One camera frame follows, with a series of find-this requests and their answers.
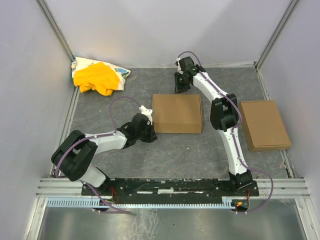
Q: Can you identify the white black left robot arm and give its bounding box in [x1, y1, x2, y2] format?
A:
[51, 113, 158, 194]

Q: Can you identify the light blue cable duct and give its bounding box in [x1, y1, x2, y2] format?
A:
[47, 194, 246, 209]

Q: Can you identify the aluminium front rail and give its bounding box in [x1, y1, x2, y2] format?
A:
[35, 178, 310, 199]

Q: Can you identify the brown cardboard box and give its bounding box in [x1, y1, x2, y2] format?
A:
[152, 94, 203, 134]

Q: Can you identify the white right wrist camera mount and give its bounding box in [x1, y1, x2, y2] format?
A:
[175, 57, 181, 72]

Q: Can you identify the yellow cloth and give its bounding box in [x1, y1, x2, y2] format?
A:
[73, 62, 124, 96]

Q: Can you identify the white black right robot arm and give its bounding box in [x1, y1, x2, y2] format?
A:
[174, 56, 253, 192]

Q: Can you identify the left aluminium frame post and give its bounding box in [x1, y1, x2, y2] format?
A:
[35, 0, 75, 62]

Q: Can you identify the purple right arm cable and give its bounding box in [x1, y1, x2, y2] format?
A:
[176, 51, 274, 215]

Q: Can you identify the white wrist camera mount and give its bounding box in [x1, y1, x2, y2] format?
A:
[175, 57, 181, 72]
[138, 105, 153, 123]

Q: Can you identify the white patterned cloth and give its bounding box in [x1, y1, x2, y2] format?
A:
[71, 57, 131, 89]

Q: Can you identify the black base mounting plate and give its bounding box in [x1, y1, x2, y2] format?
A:
[95, 178, 259, 203]

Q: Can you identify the aluminium frame post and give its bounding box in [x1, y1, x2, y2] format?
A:
[254, 0, 300, 71]
[35, 0, 75, 62]

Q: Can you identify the right aluminium frame post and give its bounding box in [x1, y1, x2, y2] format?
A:
[254, 0, 300, 71]

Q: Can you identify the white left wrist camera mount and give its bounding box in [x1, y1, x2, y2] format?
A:
[138, 105, 153, 123]

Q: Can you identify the flat folded cardboard box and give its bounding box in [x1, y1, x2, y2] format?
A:
[239, 100, 292, 152]

